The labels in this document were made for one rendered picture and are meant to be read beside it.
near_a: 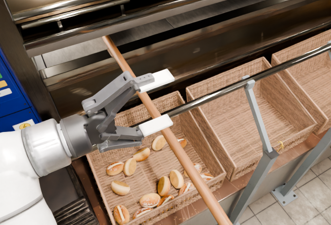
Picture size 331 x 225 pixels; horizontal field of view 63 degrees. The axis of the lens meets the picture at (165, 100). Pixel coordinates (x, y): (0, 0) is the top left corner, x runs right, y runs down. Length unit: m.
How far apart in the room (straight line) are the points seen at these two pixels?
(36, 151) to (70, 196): 0.66
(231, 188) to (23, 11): 1.18
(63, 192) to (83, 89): 0.42
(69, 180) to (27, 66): 0.46
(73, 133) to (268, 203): 1.81
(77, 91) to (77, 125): 0.74
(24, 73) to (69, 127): 0.63
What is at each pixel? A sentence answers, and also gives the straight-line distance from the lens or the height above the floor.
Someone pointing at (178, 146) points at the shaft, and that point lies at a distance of 0.81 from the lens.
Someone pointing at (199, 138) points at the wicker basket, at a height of 0.73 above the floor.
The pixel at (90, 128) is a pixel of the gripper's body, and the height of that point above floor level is 1.50.
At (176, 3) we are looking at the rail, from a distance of 0.97.
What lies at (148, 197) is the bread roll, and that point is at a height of 0.65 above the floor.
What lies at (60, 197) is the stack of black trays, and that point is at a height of 0.90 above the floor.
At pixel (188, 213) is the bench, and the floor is 0.58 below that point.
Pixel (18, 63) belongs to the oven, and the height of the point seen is 1.28.
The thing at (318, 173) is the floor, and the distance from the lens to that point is 2.41.
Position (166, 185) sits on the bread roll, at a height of 0.65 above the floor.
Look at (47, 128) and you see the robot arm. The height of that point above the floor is 1.53.
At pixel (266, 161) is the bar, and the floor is 0.91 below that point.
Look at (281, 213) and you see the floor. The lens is 2.16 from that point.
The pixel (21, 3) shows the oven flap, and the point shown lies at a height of 1.49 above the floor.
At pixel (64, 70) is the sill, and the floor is 1.18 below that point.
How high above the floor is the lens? 1.90
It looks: 49 degrees down
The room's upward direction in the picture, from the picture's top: straight up
